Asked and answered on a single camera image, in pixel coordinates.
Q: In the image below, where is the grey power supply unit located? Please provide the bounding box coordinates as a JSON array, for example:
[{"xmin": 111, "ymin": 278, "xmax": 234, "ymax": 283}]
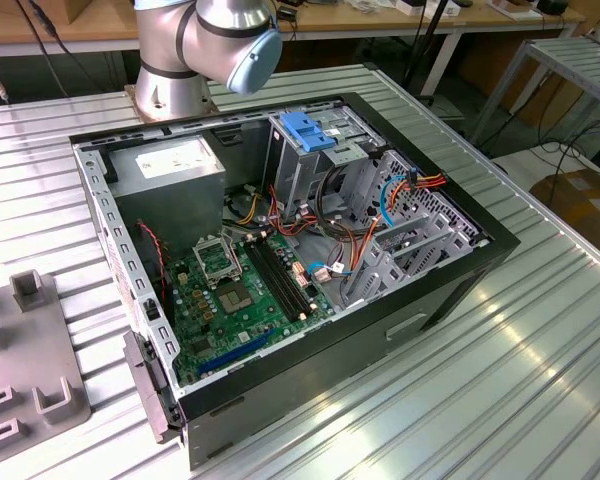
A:
[{"xmin": 107, "ymin": 134, "xmax": 227, "ymax": 256}]

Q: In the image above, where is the black open PC case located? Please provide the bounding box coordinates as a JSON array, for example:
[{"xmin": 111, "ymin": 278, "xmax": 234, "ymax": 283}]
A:
[{"xmin": 68, "ymin": 91, "xmax": 522, "ymax": 471}]

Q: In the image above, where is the grey parts rack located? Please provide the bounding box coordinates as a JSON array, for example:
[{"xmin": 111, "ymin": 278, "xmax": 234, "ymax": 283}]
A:
[{"xmin": 0, "ymin": 269, "xmax": 94, "ymax": 461}]

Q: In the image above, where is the wooden desk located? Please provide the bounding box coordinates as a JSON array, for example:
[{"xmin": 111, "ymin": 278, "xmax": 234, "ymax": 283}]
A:
[{"xmin": 0, "ymin": 0, "xmax": 586, "ymax": 96}]

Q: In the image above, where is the thin black cable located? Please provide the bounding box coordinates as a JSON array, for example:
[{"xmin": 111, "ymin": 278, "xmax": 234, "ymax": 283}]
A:
[{"xmin": 14, "ymin": 0, "xmax": 111, "ymax": 96}]

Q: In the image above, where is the grey expansion card retainer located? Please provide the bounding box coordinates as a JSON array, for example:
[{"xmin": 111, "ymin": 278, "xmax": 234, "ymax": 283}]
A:
[{"xmin": 123, "ymin": 329, "xmax": 181, "ymax": 445}]

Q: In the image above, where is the blue drive latch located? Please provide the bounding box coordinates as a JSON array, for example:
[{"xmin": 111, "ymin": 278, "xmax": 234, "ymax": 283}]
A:
[{"xmin": 281, "ymin": 112, "xmax": 339, "ymax": 155}]

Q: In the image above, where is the brown square base plate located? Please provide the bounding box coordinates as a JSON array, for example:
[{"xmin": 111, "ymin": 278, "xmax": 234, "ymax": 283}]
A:
[{"xmin": 124, "ymin": 84, "xmax": 216, "ymax": 124}]

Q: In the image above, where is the metal socket cover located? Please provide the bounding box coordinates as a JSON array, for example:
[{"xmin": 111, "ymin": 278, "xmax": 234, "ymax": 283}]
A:
[{"xmin": 192, "ymin": 233, "xmax": 243, "ymax": 290}]

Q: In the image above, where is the yellow black wire bundle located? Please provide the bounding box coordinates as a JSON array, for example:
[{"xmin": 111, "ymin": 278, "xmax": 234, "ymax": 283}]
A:
[{"xmin": 227, "ymin": 184, "xmax": 264, "ymax": 226}]

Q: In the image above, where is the blue expansion slot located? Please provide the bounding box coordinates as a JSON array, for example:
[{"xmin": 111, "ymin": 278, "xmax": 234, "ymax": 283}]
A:
[{"xmin": 195, "ymin": 327, "xmax": 276, "ymax": 379}]

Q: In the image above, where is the silver disk bay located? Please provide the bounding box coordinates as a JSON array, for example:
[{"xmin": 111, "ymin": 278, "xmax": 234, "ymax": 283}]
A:
[{"xmin": 339, "ymin": 149, "xmax": 491, "ymax": 309}]

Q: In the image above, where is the red black twisted fan wire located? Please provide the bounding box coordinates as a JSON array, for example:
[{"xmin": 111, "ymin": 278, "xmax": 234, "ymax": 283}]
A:
[{"xmin": 137, "ymin": 222, "xmax": 170, "ymax": 304}]

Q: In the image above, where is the black RAM slot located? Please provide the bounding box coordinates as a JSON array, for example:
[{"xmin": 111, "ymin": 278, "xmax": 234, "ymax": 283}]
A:
[
  {"xmin": 265, "ymin": 233, "xmax": 318, "ymax": 312},
  {"xmin": 244, "ymin": 239, "xmax": 301, "ymax": 324},
  {"xmin": 252, "ymin": 238, "xmax": 306, "ymax": 320},
  {"xmin": 258, "ymin": 236, "xmax": 312, "ymax": 316}
]

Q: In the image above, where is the CPU socket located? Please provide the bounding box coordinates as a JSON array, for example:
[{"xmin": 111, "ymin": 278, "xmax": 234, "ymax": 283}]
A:
[{"xmin": 217, "ymin": 281, "xmax": 255, "ymax": 315}]

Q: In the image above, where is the red orange wire bundle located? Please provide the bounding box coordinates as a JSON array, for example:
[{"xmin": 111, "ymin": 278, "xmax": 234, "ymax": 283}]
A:
[{"xmin": 267, "ymin": 183, "xmax": 334, "ymax": 241}]

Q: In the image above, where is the orange red disk power wire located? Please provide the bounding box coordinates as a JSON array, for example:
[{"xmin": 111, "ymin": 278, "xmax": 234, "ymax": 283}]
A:
[{"xmin": 347, "ymin": 169, "xmax": 449, "ymax": 274}]

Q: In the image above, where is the brown cardboard box with labels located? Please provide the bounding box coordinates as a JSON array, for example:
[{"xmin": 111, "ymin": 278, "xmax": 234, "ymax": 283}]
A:
[{"xmin": 529, "ymin": 167, "xmax": 600, "ymax": 251}]

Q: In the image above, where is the metal slat side table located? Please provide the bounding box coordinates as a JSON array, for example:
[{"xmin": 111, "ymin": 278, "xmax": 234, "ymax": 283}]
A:
[{"xmin": 472, "ymin": 37, "xmax": 600, "ymax": 146}]

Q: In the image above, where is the silver drive cage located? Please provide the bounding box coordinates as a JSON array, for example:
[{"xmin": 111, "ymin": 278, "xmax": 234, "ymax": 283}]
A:
[{"xmin": 268, "ymin": 106, "xmax": 386, "ymax": 221}]

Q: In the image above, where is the blue flat data wire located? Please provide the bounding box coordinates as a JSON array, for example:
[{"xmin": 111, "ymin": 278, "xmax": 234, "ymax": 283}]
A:
[{"xmin": 307, "ymin": 172, "xmax": 414, "ymax": 279}]

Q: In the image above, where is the green motherboard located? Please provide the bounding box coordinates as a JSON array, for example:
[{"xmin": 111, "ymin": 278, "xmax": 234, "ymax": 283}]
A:
[{"xmin": 167, "ymin": 227, "xmax": 336, "ymax": 386}]

